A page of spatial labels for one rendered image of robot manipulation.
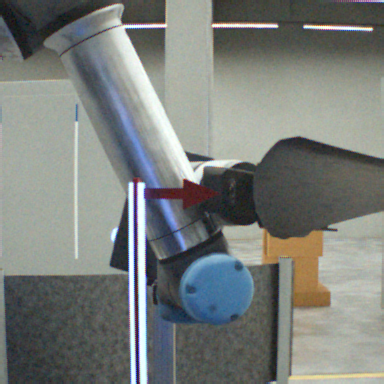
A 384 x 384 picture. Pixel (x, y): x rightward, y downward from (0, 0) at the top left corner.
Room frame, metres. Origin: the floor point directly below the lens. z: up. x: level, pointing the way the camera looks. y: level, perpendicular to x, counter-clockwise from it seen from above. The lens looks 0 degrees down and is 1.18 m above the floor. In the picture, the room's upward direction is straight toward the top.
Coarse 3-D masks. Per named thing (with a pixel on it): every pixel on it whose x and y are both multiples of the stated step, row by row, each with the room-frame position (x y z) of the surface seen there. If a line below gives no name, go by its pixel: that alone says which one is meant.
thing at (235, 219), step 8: (240, 168) 0.96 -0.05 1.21; (248, 168) 0.97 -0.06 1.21; (256, 168) 0.97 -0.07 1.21; (224, 216) 0.95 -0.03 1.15; (232, 216) 0.95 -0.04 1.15; (240, 216) 0.96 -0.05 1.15; (248, 216) 0.97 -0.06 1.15; (256, 216) 0.90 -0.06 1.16; (232, 224) 0.96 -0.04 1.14; (240, 224) 0.96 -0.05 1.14; (248, 224) 0.97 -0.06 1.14
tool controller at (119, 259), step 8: (184, 152) 1.23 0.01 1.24; (192, 152) 1.23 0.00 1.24; (192, 160) 1.23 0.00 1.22; (200, 160) 1.23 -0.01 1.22; (208, 160) 1.23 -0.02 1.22; (128, 200) 1.23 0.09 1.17; (128, 208) 1.23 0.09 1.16; (128, 216) 1.23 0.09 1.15; (120, 224) 1.23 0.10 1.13; (128, 224) 1.23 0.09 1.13; (120, 232) 1.23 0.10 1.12; (128, 232) 1.23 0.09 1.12; (120, 240) 1.23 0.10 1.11; (128, 240) 1.23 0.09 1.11; (112, 248) 1.23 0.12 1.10; (120, 248) 1.23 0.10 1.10; (128, 248) 1.23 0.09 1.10; (112, 256) 1.23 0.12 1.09; (120, 256) 1.23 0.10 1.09; (128, 256) 1.23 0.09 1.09; (152, 256) 1.23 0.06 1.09; (112, 264) 1.23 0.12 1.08; (120, 264) 1.23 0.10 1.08; (128, 264) 1.23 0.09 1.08; (152, 264) 1.23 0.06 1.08; (128, 272) 1.23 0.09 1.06; (152, 272) 1.23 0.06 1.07; (152, 280) 1.29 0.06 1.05
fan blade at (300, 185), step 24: (288, 144) 0.57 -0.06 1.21; (312, 144) 0.56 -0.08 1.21; (264, 168) 0.62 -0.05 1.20; (288, 168) 0.61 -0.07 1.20; (312, 168) 0.61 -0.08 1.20; (336, 168) 0.60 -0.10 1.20; (360, 168) 0.59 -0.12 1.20; (264, 192) 0.67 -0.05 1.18; (288, 192) 0.67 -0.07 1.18; (312, 192) 0.67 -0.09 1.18; (336, 192) 0.67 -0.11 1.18; (360, 192) 0.67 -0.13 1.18; (264, 216) 0.72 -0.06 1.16; (288, 216) 0.73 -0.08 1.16; (312, 216) 0.73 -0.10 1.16; (336, 216) 0.74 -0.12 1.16; (360, 216) 0.75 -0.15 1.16
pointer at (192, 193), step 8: (184, 184) 0.65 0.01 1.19; (192, 184) 0.65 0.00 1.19; (144, 192) 0.65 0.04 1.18; (152, 192) 0.65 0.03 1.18; (160, 192) 0.65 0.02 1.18; (168, 192) 0.65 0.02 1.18; (176, 192) 0.65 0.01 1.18; (184, 192) 0.65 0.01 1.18; (192, 192) 0.65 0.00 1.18; (200, 192) 0.65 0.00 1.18; (208, 192) 0.65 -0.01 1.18; (216, 192) 0.65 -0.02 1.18; (184, 200) 0.65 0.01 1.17; (192, 200) 0.65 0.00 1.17; (200, 200) 0.65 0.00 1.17; (184, 208) 0.65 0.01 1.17
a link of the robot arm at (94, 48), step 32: (32, 0) 0.87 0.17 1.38; (64, 0) 0.85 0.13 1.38; (96, 0) 0.86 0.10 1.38; (64, 32) 0.86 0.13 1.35; (96, 32) 0.87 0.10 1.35; (64, 64) 0.89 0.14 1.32; (96, 64) 0.87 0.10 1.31; (128, 64) 0.88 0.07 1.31; (96, 96) 0.88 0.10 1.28; (128, 96) 0.87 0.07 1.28; (96, 128) 0.89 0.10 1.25; (128, 128) 0.87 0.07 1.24; (160, 128) 0.89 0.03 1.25; (128, 160) 0.88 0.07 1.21; (160, 160) 0.88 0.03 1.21; (128, 192) 0.90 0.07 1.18; (160, 224) 0.89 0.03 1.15; (192, 224) 0.89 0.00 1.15; (160, 256) 0.90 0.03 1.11; (192, 256) 0.89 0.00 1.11; (224, 256) 0.88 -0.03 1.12; (192, 288) 0.87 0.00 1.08; (224, 288) 0.87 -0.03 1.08; (224, 320) 0.88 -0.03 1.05
